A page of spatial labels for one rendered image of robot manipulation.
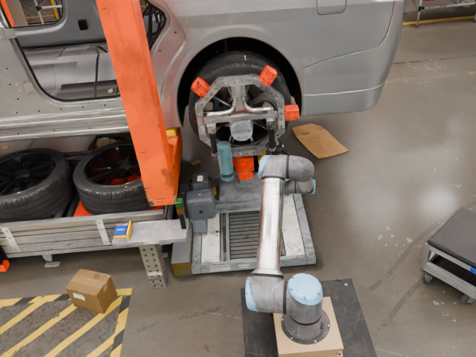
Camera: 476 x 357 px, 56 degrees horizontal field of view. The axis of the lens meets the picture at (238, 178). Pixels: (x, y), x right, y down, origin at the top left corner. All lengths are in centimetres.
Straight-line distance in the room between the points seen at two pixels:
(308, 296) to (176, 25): 167
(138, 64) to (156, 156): 53
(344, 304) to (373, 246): 81
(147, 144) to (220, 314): 108
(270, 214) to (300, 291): 37
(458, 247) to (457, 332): 46
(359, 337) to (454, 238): 86
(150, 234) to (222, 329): 69
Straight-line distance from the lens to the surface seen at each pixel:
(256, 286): 204
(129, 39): 221
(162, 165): 252
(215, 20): 269
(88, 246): 313
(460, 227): 287
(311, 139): 414
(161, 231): 263
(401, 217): 337
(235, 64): 271
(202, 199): 287
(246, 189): 319
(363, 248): 309
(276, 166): 213
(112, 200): 297
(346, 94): 297
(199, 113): 279
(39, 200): 321
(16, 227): 317
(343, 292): 244
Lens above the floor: 219
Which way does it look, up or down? 36 degrees down
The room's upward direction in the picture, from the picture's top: 6 degrees counter-clockwise
